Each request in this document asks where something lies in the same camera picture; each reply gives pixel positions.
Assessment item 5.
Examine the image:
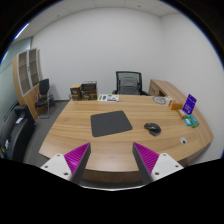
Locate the small brown cardboard box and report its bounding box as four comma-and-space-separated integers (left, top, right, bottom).
70, 84, 82, 100

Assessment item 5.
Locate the black mesh office chair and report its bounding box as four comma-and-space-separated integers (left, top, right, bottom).
113, 71, 148, 96

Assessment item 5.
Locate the green blue packet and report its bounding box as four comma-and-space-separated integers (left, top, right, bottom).
185, 114, 199, 128

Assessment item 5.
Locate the white green purple leaflet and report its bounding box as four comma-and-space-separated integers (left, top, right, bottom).
97, 94, 119, 102

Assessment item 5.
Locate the wooden desk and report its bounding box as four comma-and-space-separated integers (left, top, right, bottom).
40, 95, 213, 183

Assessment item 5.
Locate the dark grey mouse pad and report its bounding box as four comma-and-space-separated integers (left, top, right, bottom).
90, 111, 133, 137

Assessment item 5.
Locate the dark box on top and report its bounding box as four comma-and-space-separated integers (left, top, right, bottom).
82, 81, 97, 91

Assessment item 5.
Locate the orange small box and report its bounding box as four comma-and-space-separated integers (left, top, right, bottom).
169, 100, 183, 110

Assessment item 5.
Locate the black computer mouse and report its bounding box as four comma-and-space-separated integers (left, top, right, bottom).
144, 123, 161, 136

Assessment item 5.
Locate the large brown cardboard box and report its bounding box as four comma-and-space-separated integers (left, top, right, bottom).
81, 91, 97, 100

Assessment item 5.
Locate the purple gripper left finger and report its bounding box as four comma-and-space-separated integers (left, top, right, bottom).
40, 142, 92, 185

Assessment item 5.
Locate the purple sign stand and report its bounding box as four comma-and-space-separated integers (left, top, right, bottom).
182, 94, 197, 115

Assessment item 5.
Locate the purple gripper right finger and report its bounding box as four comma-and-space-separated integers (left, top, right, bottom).
132, 141, 185, 185

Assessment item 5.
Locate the white round desk grommet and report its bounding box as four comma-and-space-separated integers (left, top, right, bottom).
180, 137, 187, 144

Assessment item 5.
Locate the black visitor chair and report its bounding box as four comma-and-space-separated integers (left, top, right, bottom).
34, 79, 50, 117

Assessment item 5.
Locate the round grey coaster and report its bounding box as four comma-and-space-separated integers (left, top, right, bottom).
152, 96, 167, 105

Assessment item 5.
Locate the black leather sofa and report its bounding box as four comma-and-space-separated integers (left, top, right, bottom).
0, 105, 36, 162

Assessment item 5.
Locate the wooden side cabinet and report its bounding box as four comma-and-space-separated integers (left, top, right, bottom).
148, 79, 187, 103

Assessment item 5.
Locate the wooden bookshelf cabinet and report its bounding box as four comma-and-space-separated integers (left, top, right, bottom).
13, 49, 42, 119

